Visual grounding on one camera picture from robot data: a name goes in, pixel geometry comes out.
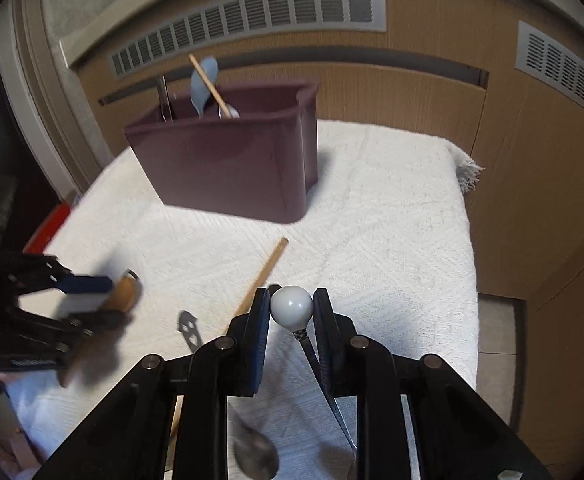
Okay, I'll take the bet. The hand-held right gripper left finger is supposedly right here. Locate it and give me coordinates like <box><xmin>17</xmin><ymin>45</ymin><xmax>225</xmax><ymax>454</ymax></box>
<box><xmin>47</xmin><ymin>287</ymin><xmax>273</xmax><ymax>480</ymax></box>

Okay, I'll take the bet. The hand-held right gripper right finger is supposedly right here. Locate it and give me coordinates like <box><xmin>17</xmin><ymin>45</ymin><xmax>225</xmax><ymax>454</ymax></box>
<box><xmin>312</xmin><ymin>287</ymin><xmax>552</xmax><ymax>480</ymax></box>

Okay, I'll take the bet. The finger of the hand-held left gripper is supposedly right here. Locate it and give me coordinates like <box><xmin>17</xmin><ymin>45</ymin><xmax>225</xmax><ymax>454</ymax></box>
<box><xmin>17</xmin><ymin>309</ymin><xmax>134</xmax><ymax>357</ymax></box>
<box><xmin>19</xmin><ymin>255</ymin><xmax>116</xmax><ymax>295</ymax></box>

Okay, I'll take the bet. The brown wooden-handled spoon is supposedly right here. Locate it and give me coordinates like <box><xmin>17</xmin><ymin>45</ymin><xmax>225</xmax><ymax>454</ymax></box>
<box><xmin>69</xmin><ymin>268</ymin><xmax>144</xmax><ymax>387</ymax></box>

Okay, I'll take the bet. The white ball-handled metal spoon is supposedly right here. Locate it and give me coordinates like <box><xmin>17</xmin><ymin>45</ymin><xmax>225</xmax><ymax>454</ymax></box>
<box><xmin>270</xmin><ymin>284</ymin><xmax>361</xmax><ymax>480</ymax></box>

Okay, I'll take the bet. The light wooden chopstick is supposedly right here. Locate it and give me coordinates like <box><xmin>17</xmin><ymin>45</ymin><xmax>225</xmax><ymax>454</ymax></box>
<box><xmin>188</xmin><ymin>53</ymin><xmax>233</xmax><ymax>119</ymax></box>
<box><xmin>169</xmin><ymin>237</ymin><xmax>290</xmax><ymax>442</ymax></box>

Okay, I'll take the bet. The maroon plastic utensil container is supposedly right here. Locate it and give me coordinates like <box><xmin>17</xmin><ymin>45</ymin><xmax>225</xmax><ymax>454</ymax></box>
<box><xmin>123</xmin><ymin>79</ymin><xmax>321</xmax><ymax>224</ymax></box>

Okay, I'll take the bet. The blue-grey plastic spoon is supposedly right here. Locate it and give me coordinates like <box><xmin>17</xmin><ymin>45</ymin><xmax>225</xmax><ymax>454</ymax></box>
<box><xmin>190</xmin><ymin>56</ymin><xmax>221</xmax><ymax>117</ymax></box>

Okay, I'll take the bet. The red box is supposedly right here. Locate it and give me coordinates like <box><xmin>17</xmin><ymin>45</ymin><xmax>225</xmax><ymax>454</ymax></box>
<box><xmin>21</xmin><ymin>202</ymin><xmax>74</xmax><ymax>257</ymax></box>

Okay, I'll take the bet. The white textured table cloth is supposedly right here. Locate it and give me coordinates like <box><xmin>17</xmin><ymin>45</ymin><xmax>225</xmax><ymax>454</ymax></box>
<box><xmin>9</xmin><ymin>119</ymin><xmax>486</xmax><ymax>480</ymax></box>

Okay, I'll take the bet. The long grey vent grille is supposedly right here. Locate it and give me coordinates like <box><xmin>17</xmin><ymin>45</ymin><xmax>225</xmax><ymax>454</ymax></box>
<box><xmin>109</xmin><ymin>0</ymin><xmax>388</xmax><ymax>79</ymax></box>

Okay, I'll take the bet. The short grey vent grille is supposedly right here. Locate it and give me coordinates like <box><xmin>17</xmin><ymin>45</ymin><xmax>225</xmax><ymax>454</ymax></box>
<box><xmin>515</xmin><ymin>20</ymin><xmax>584</xmax><ymax>129</ymax></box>

